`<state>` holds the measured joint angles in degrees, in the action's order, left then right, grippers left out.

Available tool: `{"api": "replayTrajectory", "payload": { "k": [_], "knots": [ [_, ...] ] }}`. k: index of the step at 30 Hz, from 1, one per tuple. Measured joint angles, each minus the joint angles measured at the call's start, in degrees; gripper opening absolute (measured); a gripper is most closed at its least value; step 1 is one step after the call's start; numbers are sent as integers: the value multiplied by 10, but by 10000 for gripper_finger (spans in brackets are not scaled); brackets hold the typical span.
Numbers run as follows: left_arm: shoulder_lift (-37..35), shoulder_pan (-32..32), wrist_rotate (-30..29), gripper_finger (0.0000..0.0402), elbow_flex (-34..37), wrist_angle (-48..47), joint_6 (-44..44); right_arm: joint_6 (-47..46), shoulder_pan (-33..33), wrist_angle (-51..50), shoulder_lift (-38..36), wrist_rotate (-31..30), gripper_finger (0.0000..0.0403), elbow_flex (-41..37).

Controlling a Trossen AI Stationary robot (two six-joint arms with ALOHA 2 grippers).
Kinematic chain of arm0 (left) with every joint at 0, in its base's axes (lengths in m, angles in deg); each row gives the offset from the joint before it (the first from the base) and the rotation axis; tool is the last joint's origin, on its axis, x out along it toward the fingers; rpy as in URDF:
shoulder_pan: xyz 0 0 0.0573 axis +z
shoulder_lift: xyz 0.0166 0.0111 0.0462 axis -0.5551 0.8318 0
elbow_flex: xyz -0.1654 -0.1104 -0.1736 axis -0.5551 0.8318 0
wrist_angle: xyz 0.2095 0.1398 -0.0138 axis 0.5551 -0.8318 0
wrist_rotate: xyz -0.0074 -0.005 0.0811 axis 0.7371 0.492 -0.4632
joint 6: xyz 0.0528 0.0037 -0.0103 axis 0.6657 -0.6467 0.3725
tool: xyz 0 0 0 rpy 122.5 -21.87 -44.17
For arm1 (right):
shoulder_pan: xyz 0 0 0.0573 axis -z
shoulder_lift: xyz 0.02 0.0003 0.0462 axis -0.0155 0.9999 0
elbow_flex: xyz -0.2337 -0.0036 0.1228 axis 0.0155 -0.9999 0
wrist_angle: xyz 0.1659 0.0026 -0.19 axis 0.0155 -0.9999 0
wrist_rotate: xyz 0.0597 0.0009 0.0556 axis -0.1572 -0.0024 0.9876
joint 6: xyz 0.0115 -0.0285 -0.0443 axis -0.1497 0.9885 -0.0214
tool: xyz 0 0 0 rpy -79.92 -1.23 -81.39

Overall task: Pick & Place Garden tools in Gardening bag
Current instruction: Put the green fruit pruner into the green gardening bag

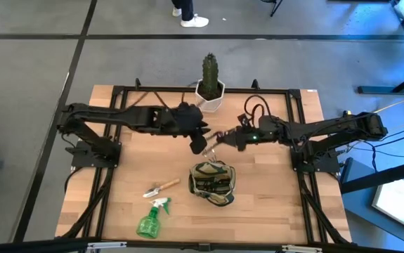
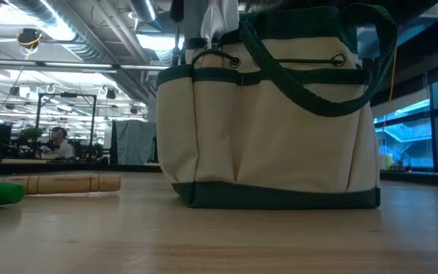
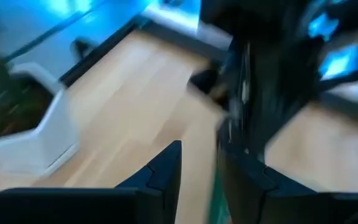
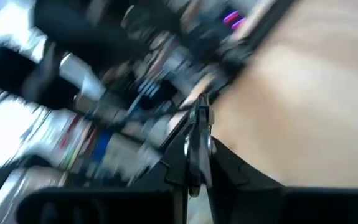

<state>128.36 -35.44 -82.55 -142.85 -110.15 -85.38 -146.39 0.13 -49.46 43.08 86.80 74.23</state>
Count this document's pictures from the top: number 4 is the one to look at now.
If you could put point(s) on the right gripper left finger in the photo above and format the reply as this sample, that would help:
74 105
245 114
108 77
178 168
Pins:
172 174

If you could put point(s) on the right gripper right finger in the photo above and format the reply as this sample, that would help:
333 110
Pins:
228 186

